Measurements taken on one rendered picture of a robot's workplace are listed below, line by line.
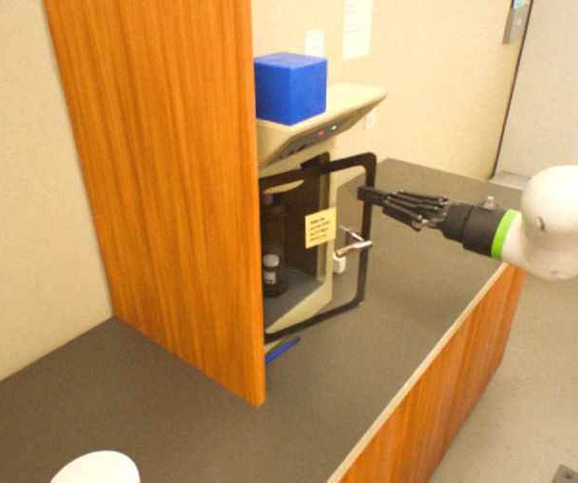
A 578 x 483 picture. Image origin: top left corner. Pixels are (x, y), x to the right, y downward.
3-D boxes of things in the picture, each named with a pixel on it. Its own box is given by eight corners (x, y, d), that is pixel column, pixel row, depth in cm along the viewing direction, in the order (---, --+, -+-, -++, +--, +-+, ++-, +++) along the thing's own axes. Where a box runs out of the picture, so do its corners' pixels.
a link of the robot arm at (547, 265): (573, 303, 86) (596, 252, 89) (583, 264, 76) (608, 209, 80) (489, 274, 93) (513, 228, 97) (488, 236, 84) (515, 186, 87)
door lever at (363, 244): (324, 251, 110) (324, 241, 108) (358, 240, 114) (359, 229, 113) (339, 262, 106) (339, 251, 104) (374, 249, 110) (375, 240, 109)
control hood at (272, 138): (239, 172, 90) (235, 117, 85) (339, 127, 112) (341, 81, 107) (289, 189, 84) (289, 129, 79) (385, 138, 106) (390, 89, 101)
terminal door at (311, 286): (254, 347, 112) (245, 181, 92) (361, 303, 126) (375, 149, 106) (256, 350, 112) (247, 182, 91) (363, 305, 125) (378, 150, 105)
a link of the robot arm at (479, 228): (486, 270, 91) (504, 249, 97) (499, 212, 85) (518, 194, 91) (453, 259, 94) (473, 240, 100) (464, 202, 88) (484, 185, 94)
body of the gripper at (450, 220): (482, 198, 95) (435, 186, 100) (464, 215, 89) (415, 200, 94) (474, 233, 99) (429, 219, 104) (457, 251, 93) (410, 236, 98)
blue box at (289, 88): (244, 116, 86) (242, 59, 81) (281, 103, 93) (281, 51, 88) (290, 126, 80) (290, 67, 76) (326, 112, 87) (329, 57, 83)
